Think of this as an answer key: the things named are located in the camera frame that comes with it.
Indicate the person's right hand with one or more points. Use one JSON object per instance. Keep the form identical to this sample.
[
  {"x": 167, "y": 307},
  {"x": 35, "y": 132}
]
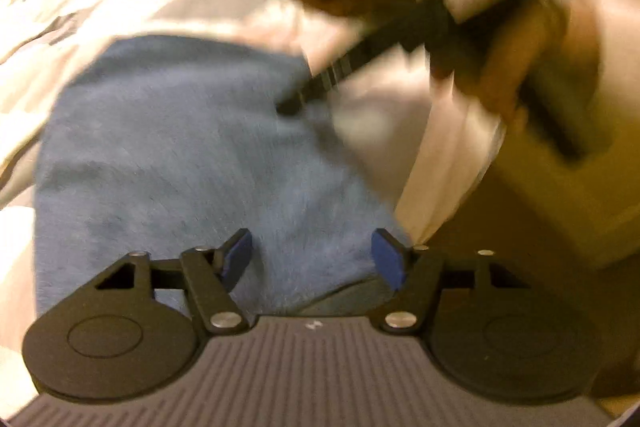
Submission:
[{"x": 505, "y": 57}]

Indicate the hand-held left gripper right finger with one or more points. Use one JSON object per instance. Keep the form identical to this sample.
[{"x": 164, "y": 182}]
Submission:
[{"x": 390, "y": 259}]

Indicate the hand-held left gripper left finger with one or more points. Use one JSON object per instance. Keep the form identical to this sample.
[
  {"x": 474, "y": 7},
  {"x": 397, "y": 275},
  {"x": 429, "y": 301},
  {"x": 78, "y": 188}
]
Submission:
[{"x": 239, "y": 257}]

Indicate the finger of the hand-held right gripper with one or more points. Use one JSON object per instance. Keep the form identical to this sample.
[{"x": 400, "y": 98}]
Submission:
[{"x": 350, "y": 59}]

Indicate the blue denim jeans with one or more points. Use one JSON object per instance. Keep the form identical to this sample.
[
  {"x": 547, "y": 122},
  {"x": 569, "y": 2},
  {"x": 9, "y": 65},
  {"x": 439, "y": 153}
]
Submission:
[{"x": 190, "y": 167}]

